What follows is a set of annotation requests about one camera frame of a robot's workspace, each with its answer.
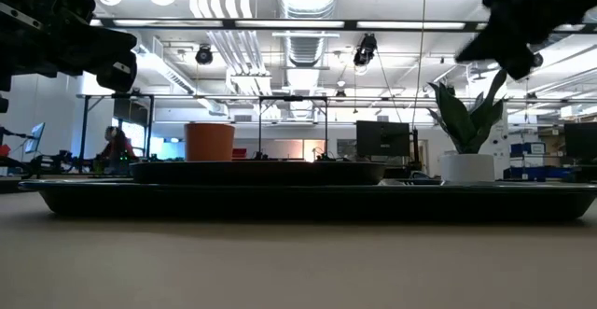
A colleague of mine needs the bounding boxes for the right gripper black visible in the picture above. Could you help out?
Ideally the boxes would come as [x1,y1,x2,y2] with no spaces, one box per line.
[454,0,575,81]

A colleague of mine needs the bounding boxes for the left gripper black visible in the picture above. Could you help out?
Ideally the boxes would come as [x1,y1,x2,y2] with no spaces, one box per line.
[18,0,139,93]

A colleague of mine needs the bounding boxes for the red plastic cup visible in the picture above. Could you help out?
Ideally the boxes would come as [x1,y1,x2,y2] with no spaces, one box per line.
[184,122,236,162]

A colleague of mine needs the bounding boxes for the black round plate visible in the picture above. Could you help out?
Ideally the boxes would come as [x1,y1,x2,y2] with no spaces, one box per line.
[129,160,387,188]

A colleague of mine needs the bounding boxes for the dark green plastic tray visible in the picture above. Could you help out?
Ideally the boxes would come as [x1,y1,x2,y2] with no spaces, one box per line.
[18,180,597,222]

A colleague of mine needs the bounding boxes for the tilted monitor on arm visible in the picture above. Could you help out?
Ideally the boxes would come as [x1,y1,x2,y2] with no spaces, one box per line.
[25,121,47,155]

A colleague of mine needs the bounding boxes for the person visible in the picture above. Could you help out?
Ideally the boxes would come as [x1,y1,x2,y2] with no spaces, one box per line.
[100,125,136,163]

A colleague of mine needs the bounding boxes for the black computer monitor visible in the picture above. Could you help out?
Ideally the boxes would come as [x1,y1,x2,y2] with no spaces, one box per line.
[356,120,411,159]
[563,121,597,159]

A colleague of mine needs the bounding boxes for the blue storage bins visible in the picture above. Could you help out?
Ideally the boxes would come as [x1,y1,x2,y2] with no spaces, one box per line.
[503,141,576,182]

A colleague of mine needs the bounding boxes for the green plant in white pot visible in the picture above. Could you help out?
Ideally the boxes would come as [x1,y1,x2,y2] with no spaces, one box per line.
[426,68,508,183]

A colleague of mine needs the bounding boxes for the white LED light strip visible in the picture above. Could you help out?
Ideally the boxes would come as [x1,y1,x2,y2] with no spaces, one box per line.
[90,19,597,33]

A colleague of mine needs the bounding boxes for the background black rig frame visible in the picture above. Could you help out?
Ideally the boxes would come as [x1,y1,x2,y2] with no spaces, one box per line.
[76,92,155,173]

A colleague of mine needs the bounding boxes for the hanging black camera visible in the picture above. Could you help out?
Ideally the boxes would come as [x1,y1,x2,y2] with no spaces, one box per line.
[353,33,378,67]

